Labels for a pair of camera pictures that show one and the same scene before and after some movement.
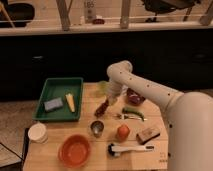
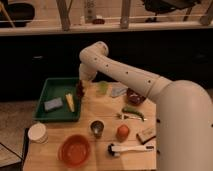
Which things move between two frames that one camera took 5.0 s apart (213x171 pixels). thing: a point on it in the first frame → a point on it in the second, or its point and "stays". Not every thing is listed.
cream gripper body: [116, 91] → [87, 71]
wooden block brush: [144, 135] stays
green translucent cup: [102, 88] stays
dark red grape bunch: [101, 109] → [80, 91]
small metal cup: [97, 128] stays
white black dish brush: [114, 150] stays
